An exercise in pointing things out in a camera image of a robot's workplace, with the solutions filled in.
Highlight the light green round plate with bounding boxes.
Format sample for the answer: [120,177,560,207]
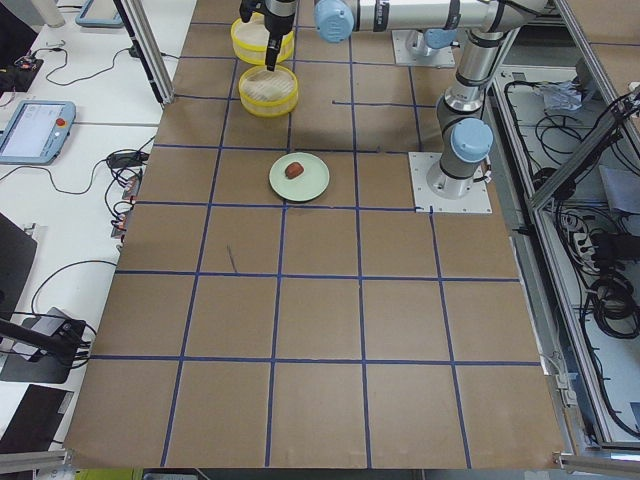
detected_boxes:
[269,152,330,202]

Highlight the black camera stand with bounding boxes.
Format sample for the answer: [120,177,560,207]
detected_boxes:
[1,318,88,368]

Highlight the black power adapter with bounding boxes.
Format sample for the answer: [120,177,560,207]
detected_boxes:
[106,152,149,169]

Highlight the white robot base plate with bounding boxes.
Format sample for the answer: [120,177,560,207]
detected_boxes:
[408,152,492,215]

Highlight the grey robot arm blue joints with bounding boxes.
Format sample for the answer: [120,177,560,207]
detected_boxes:
[314,1,546,180]

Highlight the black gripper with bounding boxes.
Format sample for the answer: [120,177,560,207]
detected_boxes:
[239,0,295,72]

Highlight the aluminium frame post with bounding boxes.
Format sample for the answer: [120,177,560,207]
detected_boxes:
[119,0,175,105]

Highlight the yellow steamer layer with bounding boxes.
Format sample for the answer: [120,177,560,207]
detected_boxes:
[238,65,299,118]
[230,13,269,65]

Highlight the aluminium frame rail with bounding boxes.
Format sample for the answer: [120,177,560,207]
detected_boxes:
[529,86,639,211]

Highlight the brown steamed bun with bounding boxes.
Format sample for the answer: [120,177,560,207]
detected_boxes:
[284,161,304,180]

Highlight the blue teach pendant tablet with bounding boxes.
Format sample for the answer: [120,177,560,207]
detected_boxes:
[1,100,76,166]

